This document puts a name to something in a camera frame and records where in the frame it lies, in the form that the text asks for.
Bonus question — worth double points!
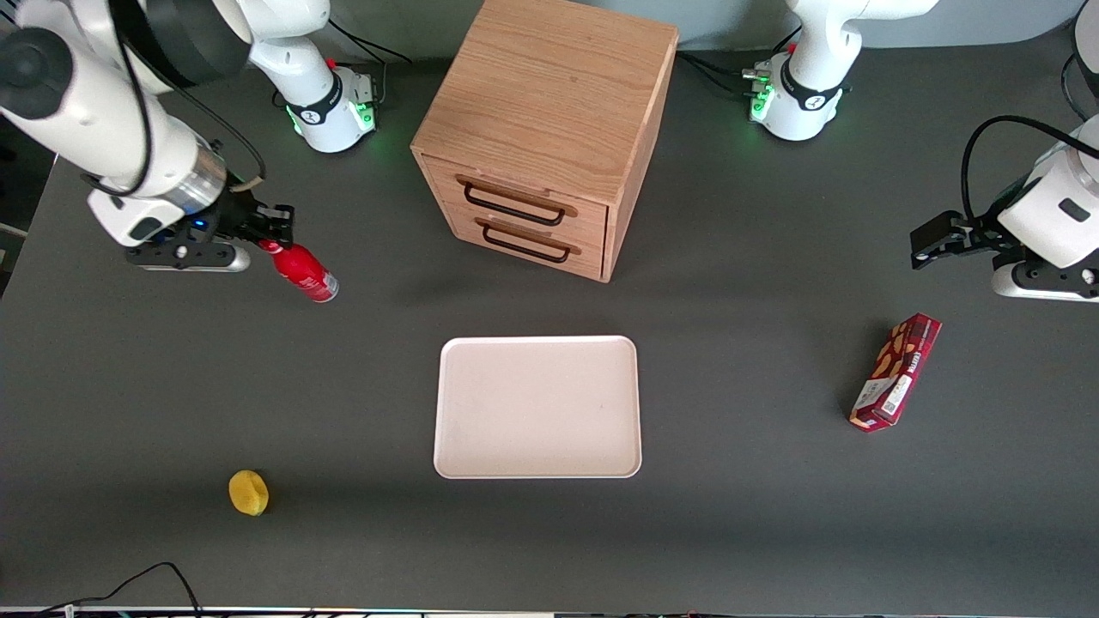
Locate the black right arm base cables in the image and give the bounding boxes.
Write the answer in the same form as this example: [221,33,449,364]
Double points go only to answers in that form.
[326,17,415,108]

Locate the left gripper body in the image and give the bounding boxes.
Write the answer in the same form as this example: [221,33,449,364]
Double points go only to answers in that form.
[962,150,1099,270]

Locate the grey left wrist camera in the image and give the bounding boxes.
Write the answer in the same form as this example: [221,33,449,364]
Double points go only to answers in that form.
[992,256,1099,303]

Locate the black cable at table edge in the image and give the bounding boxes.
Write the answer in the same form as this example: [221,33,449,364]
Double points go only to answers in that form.
[34,561,203,618]

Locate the yellow lemon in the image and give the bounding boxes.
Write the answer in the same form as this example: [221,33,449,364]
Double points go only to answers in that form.
[228,469,270,518]

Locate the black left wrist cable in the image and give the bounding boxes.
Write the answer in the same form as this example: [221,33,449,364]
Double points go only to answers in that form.
[960,115,1099,226]

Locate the black arm base cables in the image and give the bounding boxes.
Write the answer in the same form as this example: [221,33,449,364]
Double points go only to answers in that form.
[326,17,415,108]
[677,24,804,97]

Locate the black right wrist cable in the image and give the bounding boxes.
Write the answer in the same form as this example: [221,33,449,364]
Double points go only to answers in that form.
[82,34,268,200]

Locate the wooden drawer cabinet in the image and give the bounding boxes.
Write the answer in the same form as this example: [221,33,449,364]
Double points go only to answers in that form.
[410,0,680,285]

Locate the black metal drawer handle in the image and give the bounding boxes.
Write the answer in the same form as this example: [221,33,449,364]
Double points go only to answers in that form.
[455,174,579,227]
[474,217,582,264]

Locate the black left arm base cables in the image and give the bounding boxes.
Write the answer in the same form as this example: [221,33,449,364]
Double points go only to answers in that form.
[677,24,804,97]

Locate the cream rectangular tray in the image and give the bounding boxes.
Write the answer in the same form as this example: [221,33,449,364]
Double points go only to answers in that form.
[433,336,644,480]

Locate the wooden drawer front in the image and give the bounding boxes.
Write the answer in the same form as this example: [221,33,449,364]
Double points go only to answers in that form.
[423,156,610,251]
[441,203,607,282]

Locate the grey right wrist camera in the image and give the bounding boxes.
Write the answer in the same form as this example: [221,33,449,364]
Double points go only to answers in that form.
[125,242,252,274]

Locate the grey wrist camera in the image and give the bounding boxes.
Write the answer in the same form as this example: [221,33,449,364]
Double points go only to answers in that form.
[125,242,252,274]
[992,256,1099,303]

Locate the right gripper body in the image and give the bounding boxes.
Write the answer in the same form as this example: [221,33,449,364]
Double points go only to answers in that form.
[86,191,263,251]

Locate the red snack box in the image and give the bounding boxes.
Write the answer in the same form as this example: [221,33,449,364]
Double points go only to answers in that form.
[848,312,944,434]

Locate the red coke bottle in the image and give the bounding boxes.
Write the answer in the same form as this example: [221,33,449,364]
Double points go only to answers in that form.
[259,239,340,305]

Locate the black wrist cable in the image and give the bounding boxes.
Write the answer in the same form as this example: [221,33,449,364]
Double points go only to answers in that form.
[82,34,268,200]
[960,115,1099,226]

